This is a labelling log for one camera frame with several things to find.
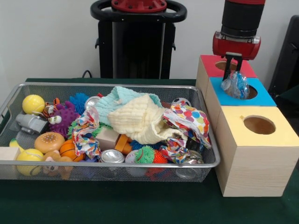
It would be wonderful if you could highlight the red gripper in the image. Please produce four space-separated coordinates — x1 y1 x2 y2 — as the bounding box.
212 31 262 82

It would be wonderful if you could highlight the crushed clear water bottle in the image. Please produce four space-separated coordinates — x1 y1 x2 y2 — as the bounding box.
221 71 250 100

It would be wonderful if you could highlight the cream muslin cloth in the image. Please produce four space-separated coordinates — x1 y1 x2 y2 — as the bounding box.
107 94 189 145

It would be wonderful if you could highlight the wooden box with three holes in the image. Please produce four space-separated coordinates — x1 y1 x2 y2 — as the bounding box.
195 55 299 198

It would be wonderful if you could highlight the silver mesh bin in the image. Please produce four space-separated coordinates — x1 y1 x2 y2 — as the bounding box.
0 82 221 182

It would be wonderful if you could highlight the black panel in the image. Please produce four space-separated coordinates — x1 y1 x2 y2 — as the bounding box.
268 15 299 94

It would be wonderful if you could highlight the small soccer ball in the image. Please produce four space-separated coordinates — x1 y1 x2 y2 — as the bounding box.
171 97 192 108

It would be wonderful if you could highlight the dark green table cloth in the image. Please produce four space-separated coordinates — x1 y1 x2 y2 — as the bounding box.
273 85 299 117
0 78 299 224

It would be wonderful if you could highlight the polka dot paper napkin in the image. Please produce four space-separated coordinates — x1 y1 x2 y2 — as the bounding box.
162 100 212 149

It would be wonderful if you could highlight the light blue muslin cloth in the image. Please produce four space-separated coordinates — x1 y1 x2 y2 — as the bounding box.
94 86 165 124

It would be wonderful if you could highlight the silver drink can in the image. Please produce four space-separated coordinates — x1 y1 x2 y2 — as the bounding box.
100 149 125 172

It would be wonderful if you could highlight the small orange basketball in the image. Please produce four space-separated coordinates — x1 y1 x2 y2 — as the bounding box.
59 139 85 162

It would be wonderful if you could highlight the yellow ball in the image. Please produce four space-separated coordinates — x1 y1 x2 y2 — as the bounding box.
16 148 44 176
22 94 46 115

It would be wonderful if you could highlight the grey plastic toy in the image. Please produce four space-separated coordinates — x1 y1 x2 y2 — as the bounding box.
15 113 49 135

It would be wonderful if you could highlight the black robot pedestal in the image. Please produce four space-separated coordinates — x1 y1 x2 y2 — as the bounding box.
90 0 187 79

